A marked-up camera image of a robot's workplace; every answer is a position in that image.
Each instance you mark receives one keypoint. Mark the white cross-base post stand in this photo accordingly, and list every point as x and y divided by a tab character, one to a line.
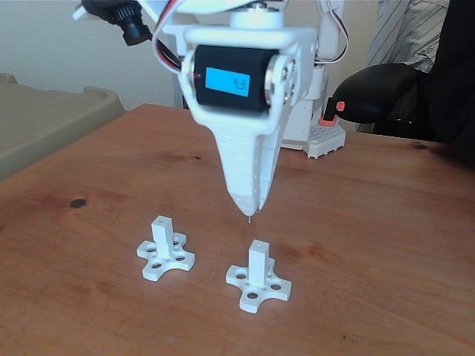
258	263
162	237

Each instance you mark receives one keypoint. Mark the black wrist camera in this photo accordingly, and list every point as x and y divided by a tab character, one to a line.
130	27

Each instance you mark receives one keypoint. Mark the beige plastic storage bin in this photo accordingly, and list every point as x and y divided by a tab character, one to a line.
44	118

